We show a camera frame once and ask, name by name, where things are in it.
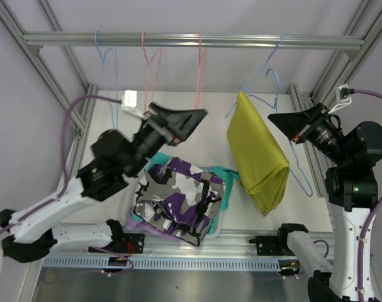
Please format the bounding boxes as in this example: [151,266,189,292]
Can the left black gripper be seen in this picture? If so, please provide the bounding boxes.
[126,102,210,177]

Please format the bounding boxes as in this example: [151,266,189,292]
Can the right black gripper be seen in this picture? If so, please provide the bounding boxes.
[268,103,351,167]

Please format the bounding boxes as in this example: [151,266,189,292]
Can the olive yellow trousers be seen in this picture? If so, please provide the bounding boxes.
[227,92,289,216]

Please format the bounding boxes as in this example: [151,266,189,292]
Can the pink wire hanger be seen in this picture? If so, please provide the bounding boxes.
[142,31,163,111]
[194,33,208,109]

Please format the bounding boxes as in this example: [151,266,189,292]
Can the teal trousers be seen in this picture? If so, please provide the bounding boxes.
[122,152,240,220]

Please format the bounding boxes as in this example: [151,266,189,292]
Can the purple white patterned trousers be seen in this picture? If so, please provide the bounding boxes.
[131,157,226,247]

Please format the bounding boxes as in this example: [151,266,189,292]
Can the lilac purple trousers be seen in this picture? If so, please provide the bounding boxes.
[125,215,180,242]

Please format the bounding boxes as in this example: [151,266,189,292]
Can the light blue wire hanger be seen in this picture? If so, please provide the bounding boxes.
[94,30,120,130]

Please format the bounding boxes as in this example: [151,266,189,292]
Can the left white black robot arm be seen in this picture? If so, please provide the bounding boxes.
[0,103,208,263]

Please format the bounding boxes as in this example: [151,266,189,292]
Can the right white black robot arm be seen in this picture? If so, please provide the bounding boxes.
[268,104,382,301]

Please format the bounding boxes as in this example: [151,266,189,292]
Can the white plastic basket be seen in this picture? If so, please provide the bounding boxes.
[126,210,226,238]

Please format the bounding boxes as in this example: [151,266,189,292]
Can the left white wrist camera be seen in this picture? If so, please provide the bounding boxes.
[121,90,146,120]

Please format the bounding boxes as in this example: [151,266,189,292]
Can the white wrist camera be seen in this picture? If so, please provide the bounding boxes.
[121,90,146,120]
[328,84,354,114]

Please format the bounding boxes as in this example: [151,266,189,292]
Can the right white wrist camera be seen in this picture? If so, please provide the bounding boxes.
[328,84,354,114]

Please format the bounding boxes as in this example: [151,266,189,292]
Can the aluminium hanging rail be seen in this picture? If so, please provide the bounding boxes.
[23,31,364,51]

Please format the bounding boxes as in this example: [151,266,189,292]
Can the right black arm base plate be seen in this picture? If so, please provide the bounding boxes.
[249,235,294,256]

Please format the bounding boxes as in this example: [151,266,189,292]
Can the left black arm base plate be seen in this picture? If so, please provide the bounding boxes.
[87,233,145,254]

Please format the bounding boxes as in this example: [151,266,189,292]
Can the white slotted cable duct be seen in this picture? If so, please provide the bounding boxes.
[43,255,281,272]

